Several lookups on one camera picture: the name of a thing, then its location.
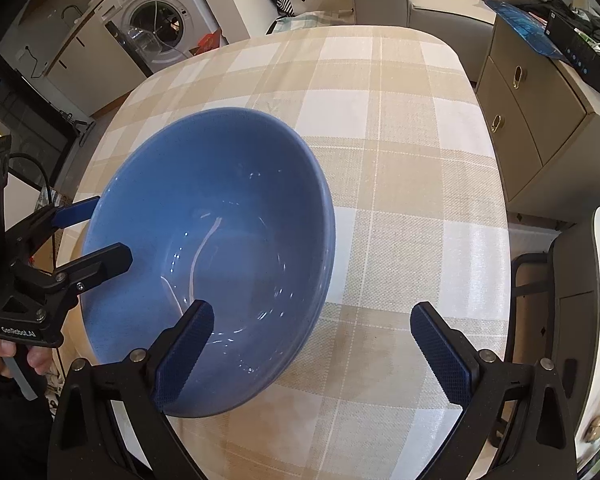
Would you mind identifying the white washing machine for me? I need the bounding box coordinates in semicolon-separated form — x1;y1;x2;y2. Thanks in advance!
87;0;222;79

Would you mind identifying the black framed glass door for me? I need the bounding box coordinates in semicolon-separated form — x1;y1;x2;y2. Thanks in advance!
0;52;81;186

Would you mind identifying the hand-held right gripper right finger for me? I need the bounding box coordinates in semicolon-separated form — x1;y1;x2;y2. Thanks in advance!
410;301;578;480

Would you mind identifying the blue bowl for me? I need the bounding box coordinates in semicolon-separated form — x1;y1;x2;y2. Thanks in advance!
165;135;337;419
81;107;332;415

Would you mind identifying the white kitchen counter cabinet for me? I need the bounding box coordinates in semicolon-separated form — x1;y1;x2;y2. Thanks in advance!
0;0;152;117

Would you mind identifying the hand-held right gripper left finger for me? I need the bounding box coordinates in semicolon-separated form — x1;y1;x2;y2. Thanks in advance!
49;300;216;480

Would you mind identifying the black electronic box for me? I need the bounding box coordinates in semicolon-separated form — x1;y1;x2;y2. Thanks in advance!
544;7;600;104

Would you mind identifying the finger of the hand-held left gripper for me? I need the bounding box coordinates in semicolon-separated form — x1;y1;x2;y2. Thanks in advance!
4;196;99;258
11;242;134;311

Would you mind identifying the beige side cabinet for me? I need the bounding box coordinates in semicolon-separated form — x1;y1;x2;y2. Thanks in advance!
474;14;600;224

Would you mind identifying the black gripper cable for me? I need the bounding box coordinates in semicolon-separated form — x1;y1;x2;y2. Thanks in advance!
7;153;57;202

